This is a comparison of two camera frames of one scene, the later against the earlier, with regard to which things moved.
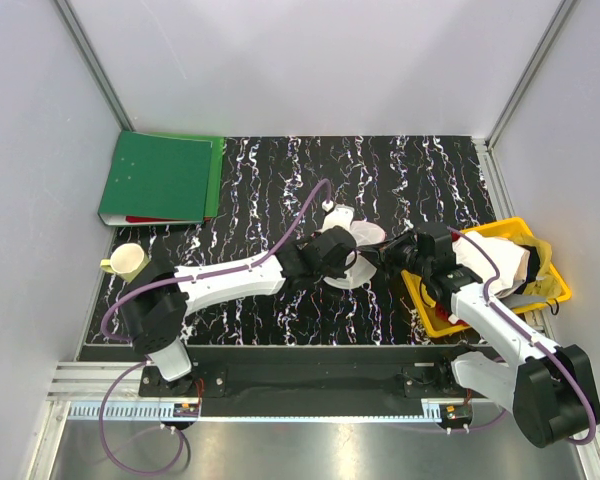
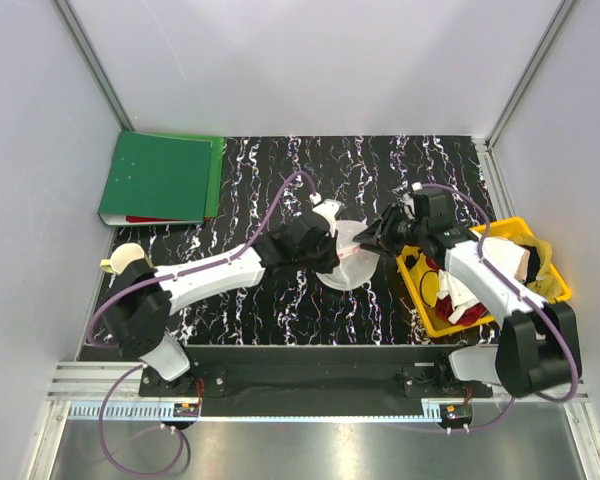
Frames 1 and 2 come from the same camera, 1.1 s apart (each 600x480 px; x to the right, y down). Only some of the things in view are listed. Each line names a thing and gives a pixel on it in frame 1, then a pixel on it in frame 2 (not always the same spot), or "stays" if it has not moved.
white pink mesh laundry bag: [359, 268] stays
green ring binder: [162, 178] stays
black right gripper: [390, 247] → [382, 231]
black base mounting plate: [415, 375] stays
